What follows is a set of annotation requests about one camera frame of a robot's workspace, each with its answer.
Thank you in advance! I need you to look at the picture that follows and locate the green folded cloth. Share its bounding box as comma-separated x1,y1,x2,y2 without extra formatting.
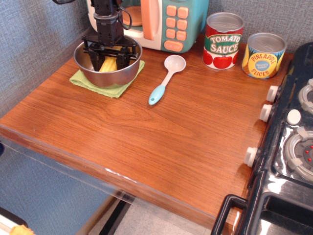
69,60,145,99

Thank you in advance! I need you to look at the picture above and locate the grey stove burner rear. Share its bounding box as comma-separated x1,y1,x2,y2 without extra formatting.
298,78,313,114

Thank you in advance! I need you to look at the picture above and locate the yellow toy corn cob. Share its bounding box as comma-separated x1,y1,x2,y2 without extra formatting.
99,56,117,72

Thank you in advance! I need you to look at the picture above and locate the white stove knob middle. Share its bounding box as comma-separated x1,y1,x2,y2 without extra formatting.
259,104,272,122

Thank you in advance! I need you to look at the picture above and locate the tomato sauce can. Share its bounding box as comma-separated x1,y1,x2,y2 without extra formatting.
202,12,245,70

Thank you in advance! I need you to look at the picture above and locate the white spoon with teal handle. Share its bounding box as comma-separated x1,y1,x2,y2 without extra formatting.
148,55,186,105

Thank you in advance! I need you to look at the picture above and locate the pineapple slices can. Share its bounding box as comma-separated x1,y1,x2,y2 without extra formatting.
242,32,287,79

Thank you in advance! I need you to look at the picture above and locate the white stove knob front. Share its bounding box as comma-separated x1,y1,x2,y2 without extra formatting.
244,147,258,167

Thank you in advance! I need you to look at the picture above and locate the white stove knob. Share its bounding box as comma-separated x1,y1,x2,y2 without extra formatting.
244,147,258,167
266,86,279,103
259,104,272,122

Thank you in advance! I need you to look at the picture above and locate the white stove knob rear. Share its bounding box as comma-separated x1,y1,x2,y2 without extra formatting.
266,86,279,103

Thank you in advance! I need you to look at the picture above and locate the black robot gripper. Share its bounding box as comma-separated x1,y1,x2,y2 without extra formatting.
82,14,137,71

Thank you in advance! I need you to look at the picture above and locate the white round stove button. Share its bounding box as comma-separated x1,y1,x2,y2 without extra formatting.
286,109,301,125

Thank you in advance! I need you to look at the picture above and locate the black toy stove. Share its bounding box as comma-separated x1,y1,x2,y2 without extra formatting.
210,42,313,235

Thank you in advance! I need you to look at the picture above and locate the stainless steel bowl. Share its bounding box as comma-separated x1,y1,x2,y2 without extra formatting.
73,36,142,89

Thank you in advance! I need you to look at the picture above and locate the grey stove burner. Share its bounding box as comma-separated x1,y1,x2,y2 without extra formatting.
298,78,313,114
284,127,313,182

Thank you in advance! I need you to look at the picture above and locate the grey stove burner front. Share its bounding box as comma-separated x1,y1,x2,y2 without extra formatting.
284,127,313,182

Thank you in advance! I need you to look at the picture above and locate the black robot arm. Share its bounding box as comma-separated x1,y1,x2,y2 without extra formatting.
82,0,139,71

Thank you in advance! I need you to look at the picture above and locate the black oven door handle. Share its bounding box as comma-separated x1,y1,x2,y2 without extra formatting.
211,194,247,235

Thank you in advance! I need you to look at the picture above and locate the teal toy microwave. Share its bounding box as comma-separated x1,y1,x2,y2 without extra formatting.
87,0,209,53

